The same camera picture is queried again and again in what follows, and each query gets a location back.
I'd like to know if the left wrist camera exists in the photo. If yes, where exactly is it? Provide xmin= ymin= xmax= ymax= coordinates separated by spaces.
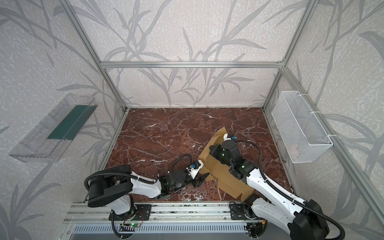
xmin=187 ymin=160 xmax=204 ymax=180

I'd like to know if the black corrugated cable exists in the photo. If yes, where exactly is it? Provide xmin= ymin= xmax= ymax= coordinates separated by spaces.
xmin=83 ymin=153 xmax=193 ymax=193
xmin=233 ymin=139 xmax=346 ymax=240

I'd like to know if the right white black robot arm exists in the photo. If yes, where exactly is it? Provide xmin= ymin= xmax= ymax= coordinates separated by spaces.
xmin=209 ymin=138 xmax=346 ymax=240

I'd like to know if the left black corrugated cable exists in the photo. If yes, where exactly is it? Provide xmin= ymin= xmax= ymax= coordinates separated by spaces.
xmin=83 ymin=153 xmax=193 ymax=193

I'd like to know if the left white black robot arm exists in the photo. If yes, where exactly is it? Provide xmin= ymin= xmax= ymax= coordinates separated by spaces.
xmin=84 ymin=161 xmax=210 ymax=216

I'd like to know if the white wire mesh basket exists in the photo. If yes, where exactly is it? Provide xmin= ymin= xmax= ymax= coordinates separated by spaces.
xmin=272 ymin=91 xmax=333 ymax=164

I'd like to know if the aluminium frame structure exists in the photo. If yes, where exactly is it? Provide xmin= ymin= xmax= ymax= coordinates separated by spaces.
xmin=59 ymin=1 xmax=384 ymax=224

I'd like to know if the right black corrugated cable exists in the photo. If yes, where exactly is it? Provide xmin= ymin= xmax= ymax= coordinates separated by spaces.
xmin=233 ymin=139 xmax=346 ymax=240

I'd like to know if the small green lit circuit board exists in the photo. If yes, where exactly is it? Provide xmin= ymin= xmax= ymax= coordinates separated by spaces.
xmin=119 ymin=223 xmax=142 ymax=232

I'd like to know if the clear acrylic wall tray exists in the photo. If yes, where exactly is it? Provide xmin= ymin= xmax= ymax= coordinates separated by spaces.
xmin=9 ymin=94 xmax=98 ymax=163

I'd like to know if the brown cardboard box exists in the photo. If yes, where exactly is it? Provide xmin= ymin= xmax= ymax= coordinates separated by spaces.
xmin=199 ymin=127 xmax=254 ymax=201

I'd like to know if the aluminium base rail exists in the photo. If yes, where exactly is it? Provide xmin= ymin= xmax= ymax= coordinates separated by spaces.
xmin=62 ymin=201 xmax=317 ymax=224

